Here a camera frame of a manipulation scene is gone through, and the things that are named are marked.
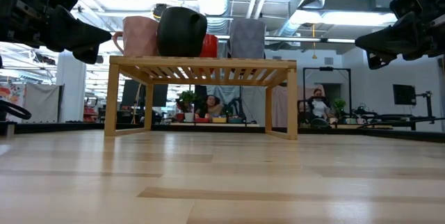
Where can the pink mug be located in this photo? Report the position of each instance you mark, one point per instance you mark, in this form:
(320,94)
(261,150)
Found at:
(139,36)

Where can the teal box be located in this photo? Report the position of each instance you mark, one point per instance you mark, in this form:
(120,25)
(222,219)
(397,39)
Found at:
(235,120)

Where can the all-black mug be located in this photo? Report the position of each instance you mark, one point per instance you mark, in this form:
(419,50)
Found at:
(180,32)

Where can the black metal stand frame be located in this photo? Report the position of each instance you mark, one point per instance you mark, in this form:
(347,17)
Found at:
(327,68)

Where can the person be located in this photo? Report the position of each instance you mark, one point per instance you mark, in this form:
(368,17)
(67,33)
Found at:
(318,107)
(211,105)

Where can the colourful poster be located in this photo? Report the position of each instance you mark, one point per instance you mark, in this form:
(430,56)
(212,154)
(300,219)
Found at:
(10,97)

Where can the wooden slatted rack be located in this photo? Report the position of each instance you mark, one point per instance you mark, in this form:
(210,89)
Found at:
(208,62)

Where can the red box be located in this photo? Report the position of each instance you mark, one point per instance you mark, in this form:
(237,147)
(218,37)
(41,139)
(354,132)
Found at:
(201,120)

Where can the wooden background table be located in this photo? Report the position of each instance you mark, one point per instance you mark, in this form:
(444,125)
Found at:
(215,124)

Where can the yellow box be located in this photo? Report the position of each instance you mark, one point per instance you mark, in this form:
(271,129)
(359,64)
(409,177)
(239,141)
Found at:
(219,119)

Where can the grey fabric partition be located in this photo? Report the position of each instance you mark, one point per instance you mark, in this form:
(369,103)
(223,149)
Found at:
(43,102)

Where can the red mug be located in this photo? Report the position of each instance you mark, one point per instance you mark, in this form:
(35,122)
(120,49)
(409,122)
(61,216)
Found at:
(210,46)

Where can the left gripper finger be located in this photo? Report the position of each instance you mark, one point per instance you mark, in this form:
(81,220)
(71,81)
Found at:
(73,32)
(88,55)

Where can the leafy plant in white pot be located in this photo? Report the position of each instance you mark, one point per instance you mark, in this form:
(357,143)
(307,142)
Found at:
(187,98)

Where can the black partition panel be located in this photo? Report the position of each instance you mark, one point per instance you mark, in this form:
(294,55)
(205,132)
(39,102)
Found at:
(130,93)

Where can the red shelf cart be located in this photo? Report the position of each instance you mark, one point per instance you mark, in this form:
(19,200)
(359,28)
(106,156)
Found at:
(89,111)

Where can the small green potted plant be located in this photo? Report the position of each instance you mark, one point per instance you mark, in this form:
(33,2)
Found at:
(339,105)

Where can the black monitor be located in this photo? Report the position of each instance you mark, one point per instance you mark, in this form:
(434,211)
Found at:
(404,94)

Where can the ceiling light panel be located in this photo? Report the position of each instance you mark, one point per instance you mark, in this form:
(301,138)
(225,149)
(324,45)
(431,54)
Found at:
(344,18)

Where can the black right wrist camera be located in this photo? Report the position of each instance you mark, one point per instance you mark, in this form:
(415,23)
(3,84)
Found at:
(408,1)

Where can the blue-grey mug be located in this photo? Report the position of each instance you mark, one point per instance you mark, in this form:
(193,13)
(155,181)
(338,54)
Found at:
(247,39)

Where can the pale pink curtain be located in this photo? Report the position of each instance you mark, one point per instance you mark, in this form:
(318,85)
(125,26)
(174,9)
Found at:
(280,105)

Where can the black background robot arm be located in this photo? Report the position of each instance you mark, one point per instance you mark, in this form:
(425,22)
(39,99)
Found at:
(389,116)

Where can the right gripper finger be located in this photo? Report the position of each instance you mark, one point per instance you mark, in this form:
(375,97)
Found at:
(377,60)
(396,39)

